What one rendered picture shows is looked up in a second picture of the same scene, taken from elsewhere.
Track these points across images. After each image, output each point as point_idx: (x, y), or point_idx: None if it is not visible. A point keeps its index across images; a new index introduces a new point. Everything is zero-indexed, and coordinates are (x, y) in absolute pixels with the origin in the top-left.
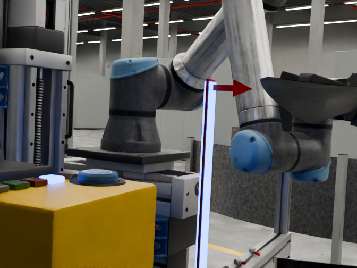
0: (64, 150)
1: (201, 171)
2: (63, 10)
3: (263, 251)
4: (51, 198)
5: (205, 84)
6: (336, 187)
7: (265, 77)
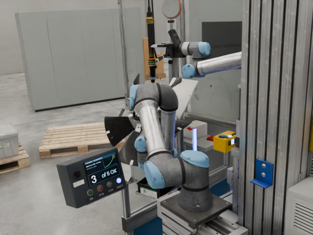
0: (232, 190)
1: (196, 148)
2: (236, 127)
3: (153, 201)
4: (228, 132)
5: (195, 129)
6: None
7: (191, 121)
